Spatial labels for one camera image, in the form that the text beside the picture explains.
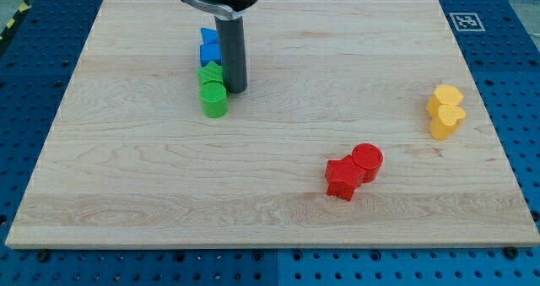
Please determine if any red cylinder block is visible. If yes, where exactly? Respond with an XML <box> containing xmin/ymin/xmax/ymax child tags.
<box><xmin>352</xmin><ymin>143</ymin><xmax>384</xmax><ymax>183</ymax></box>

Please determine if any red star block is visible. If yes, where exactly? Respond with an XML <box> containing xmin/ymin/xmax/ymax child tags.
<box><xmin>325</xmin><ymin>155</ymin><xmax>365</xmax><ymax>202</ymax></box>

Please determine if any white fiducial marker tag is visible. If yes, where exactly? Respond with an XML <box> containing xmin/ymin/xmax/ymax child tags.
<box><xmin>450</xmin><ymin>12</ymin><xmax>485</xmax><ymax>32</ymax></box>

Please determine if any green cylinder block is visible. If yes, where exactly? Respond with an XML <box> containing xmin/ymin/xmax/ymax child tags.
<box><xmin>200</xmin><ymin>82</ymin><xmax>229</xmax><ymax>118</ymax></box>

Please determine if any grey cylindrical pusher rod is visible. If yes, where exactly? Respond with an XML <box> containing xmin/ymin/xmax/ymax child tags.
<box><xmin>214</xmin><ymin>17</ymin><xmax>248</xmax><ymax>94</ymax></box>

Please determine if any blue cube block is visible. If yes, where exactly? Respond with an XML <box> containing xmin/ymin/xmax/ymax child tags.
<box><xmin>199</xmin><ymin>44</ymin><xmax>222</xmax><ymax>67</ymax></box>

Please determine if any yellow heart block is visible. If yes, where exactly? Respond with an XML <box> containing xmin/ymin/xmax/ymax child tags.
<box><xmin>429</xmin><ymin>105</ymin><xmax>467</xmax><ymax>140</ymax></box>

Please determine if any yellow hexagon block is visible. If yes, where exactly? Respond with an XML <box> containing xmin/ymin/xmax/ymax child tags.
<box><xmin>425</xmin><ymin>84</ymin><xmax>464</xmax><ymax>117</ymax></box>

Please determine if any light wooden board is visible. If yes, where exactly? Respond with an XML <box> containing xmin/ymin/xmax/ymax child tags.
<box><xmin>6</xmin><ymin>0</ymin><xmax>539</xmax><ymax>249</ymax></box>

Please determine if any green star block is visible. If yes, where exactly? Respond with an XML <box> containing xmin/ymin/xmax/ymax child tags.
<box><xmin>197</xmin><ymin>61</ymin><xmax>224</xmax><ymax>87</ymax></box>

